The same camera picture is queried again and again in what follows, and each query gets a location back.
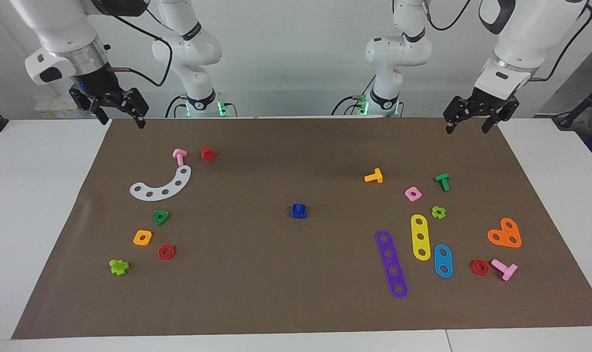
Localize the white boxes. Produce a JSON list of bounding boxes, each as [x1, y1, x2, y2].
[[34, 95, 88, 118]]

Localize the white curved hole plate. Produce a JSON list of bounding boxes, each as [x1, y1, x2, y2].
[[130, 165, 192, 202]]

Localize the black stand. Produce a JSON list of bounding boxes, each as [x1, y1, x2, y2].
[[552, 78, 592, 130]]

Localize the yellow three-hole plate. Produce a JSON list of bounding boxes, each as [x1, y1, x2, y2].
[[411, 214, 432, 262]]

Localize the orange heart plate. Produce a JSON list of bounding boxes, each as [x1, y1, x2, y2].
[[487, 218, 522, 249]]

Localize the blue two-hole plate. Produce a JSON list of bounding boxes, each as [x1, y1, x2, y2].
[[434, 244, 454, 279]]

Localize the purple four-hole plate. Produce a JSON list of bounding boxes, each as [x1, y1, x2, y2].
[[375, 230, 409, 299]]

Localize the brown table mat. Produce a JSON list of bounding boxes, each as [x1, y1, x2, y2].
[[11, 116, 592, 340]]

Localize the black base cable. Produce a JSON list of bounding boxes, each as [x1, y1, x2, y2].
[[331, 95, 362, 116], [165, 94, 188, 118]]

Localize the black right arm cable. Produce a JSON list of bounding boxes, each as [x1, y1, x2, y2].
[[108, 10, 174, 88]]

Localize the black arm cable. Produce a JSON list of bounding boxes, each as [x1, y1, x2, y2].
[[425, 0, 592, 83], [108, 10, 174, 88]]

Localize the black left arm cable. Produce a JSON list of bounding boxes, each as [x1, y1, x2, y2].
[[425, 0, 592, 83]]

